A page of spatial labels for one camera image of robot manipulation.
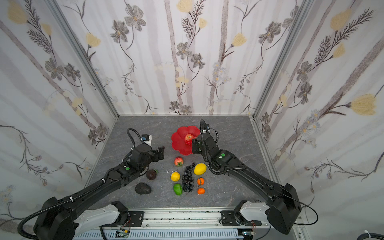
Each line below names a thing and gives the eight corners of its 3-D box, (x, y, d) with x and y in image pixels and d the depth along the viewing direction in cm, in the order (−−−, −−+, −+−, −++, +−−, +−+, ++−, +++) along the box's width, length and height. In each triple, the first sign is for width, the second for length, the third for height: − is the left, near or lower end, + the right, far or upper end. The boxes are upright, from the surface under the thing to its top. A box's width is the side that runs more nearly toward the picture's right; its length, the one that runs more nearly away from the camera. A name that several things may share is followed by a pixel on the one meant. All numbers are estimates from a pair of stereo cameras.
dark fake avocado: (136, 195, 83) (133, 192, 80) (138, 185, 87) (136, 182, 83) (150, 195, 84) (148, 192, 80) (152, 185, 87) (150, 182, 83)
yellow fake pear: (171, 181, 88) (170, 179, 85) (171, 172, 91) (171, 170, 89) (180, 181, 88) (179, 179, 85) (180, 172, 91) (180, 170, 89)
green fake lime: (178, 197, 82) (177, 195, 80) (172, 187, 85) (171, 186, 83) (184, 192, 84) (184, 190, 82) (178, 183, 87) (178, 181, 85)
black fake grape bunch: (180, 191, 84) (180, 189, 81) (184, 164, 95) (184, 161, 91) (192, 192, 84) (192, 190, 80) (195, 165, 94) (195, 162, 91)
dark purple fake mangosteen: (147, 180, 89) (145, 177, 85) (149, 172, 92) (147, 169, 88) (157, 180, 89) (155, 177, 85) (158, 172, 92) (157, 169, 88)
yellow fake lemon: (193, 175, 90) (193, 172, 87) (193, 166, 94) (193, 163, 91) (206, 175, 90) (207, 172, 87) (206, 166, 94) (206, 163, 91)
